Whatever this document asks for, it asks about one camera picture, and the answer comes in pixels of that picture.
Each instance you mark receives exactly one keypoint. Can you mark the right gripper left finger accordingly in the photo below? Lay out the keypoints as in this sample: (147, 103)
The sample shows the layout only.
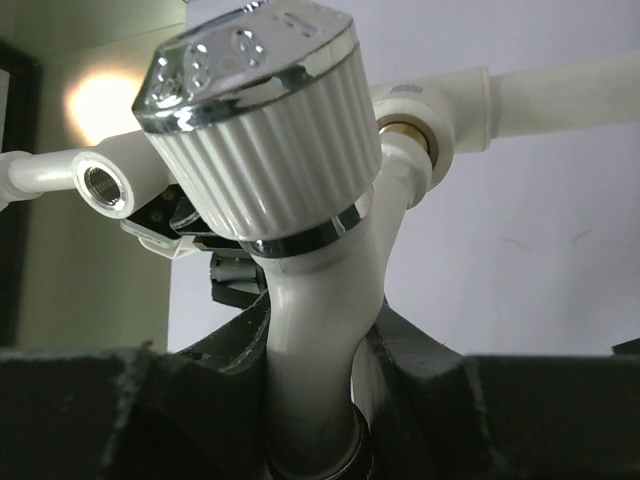
(136, 413)

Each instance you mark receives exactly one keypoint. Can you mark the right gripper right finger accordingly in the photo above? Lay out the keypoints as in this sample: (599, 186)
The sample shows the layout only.
(437, 414)

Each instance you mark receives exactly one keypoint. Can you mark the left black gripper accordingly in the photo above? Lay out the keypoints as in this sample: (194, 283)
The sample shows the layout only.
(236, 279)

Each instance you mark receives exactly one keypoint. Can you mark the white PVC pipe frame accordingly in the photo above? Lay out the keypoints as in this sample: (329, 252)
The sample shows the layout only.
(400, 110)

